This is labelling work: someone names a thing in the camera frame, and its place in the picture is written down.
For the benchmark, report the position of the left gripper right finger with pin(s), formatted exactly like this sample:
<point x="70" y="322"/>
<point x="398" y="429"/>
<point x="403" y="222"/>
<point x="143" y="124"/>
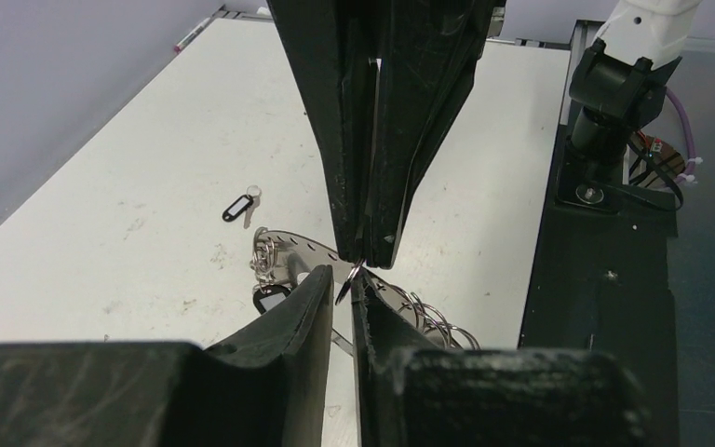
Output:
<point x="412" y="392"/>

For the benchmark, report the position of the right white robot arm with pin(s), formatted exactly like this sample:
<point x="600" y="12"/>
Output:
<point x="618" y="86"/>

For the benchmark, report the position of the aluminium frame rail back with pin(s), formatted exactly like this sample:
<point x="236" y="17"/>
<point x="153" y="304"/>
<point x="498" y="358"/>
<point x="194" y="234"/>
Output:
<point x="381" y="29"/>

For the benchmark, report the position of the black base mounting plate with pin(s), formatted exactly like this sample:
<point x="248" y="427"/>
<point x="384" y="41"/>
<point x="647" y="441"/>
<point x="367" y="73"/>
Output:
<point x="600" y="282"/>

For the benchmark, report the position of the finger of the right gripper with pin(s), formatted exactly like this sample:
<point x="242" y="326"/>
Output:
<point x="330" y="49"/>
<point x="428" y="65"/>

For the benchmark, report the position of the round steel key organizer disc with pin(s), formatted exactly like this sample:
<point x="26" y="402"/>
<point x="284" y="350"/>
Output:
<point x="285" y="258"/>

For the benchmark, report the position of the loose black key tag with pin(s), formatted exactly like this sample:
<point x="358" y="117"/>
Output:
<point x="244" y="206"/>

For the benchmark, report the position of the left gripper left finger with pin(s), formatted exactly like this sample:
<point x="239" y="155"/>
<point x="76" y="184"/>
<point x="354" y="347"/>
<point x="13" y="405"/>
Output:
<point x="264" y="385"/>

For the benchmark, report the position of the red marker pen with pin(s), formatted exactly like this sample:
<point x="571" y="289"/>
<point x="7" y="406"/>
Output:
<point x="193" y="34"/>

